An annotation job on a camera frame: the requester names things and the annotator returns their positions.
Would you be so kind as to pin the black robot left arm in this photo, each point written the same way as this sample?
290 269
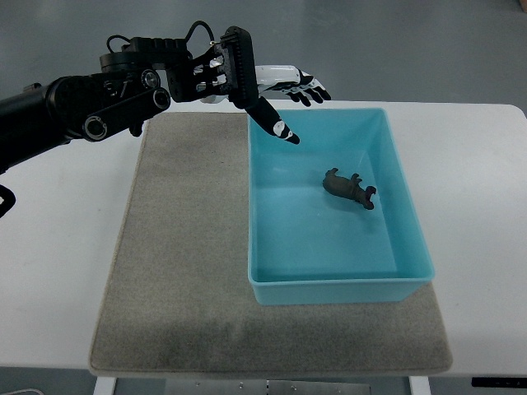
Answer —
134 85

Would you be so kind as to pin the black table control panel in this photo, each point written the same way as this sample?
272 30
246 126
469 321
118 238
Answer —
499 382

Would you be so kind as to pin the grey felt mat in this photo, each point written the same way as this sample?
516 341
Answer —
179 300

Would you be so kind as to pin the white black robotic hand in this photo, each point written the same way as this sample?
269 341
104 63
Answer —
299 86

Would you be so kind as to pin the blue plastic box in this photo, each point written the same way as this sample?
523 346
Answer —
307 246

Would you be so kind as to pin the brown toy hippo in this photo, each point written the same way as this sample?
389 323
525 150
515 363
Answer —
350 189

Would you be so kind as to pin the metal table frame plate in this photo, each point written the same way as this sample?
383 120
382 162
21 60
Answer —
262 386

